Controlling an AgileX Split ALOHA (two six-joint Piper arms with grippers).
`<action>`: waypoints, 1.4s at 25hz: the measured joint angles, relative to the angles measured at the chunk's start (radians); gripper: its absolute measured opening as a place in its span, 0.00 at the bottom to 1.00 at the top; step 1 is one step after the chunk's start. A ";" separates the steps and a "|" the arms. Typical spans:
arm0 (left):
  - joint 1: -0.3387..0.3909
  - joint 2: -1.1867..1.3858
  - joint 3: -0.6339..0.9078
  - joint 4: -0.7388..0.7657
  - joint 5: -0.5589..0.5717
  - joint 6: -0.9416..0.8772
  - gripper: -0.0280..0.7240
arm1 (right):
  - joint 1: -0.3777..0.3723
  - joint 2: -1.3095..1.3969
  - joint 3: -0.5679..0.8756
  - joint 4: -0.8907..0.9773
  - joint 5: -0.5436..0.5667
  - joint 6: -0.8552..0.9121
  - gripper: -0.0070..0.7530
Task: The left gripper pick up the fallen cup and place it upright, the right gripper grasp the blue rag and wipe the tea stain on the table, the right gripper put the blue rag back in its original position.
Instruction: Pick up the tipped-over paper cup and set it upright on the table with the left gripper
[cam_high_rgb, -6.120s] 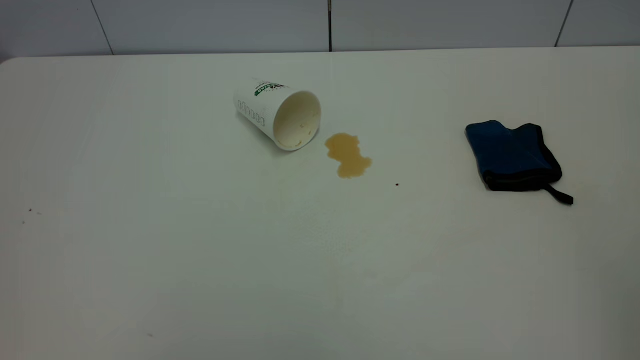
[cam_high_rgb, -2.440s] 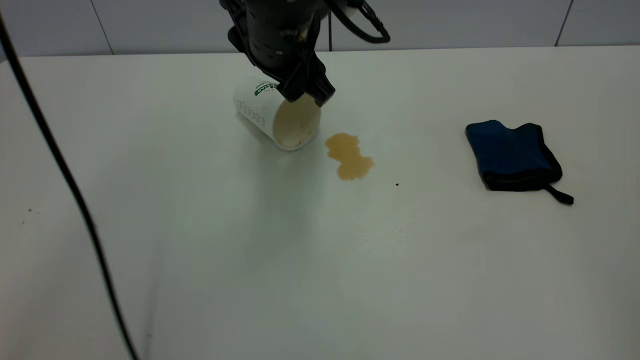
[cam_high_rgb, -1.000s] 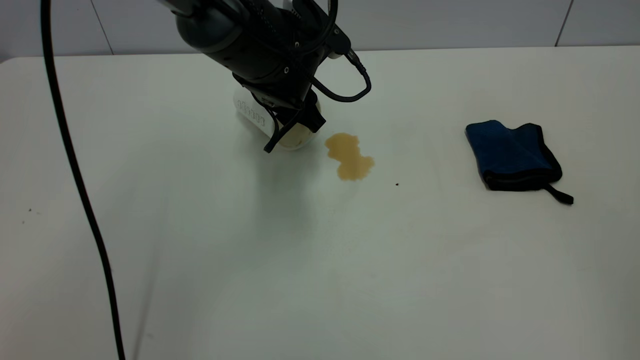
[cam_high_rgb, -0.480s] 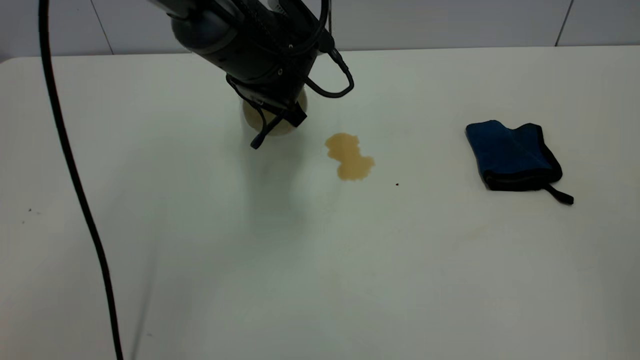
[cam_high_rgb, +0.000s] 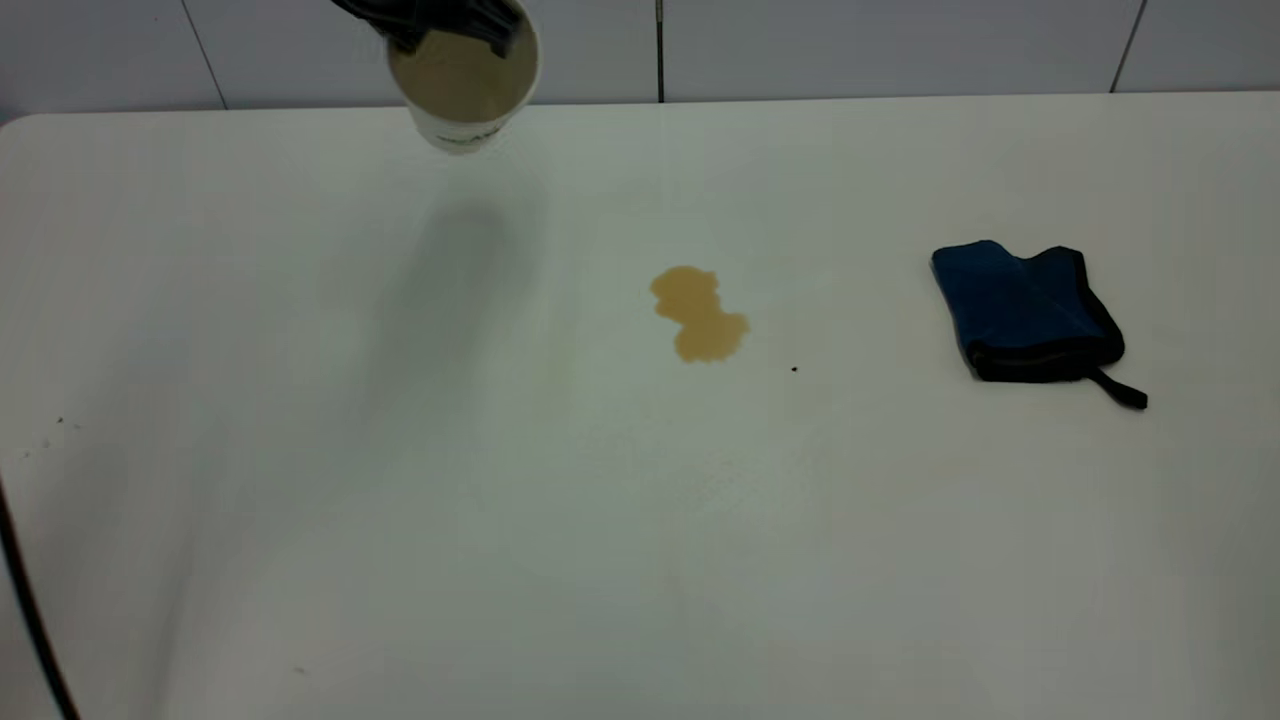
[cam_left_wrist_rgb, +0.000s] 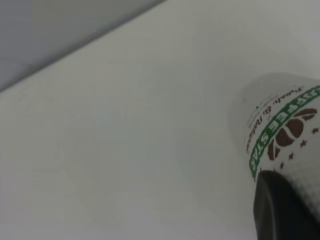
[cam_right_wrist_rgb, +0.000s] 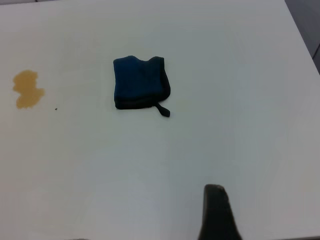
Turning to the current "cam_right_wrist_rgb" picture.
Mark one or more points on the brown coffee spill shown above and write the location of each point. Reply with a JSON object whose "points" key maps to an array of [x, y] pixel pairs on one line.
{"points": [[27, 92]]}

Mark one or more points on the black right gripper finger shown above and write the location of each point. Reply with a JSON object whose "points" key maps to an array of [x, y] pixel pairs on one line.
{"points": [[217, 215]]}

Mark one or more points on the blue cloth with black trim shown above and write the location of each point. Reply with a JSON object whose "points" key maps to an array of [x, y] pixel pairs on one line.
{"points": [[137, 82]]}

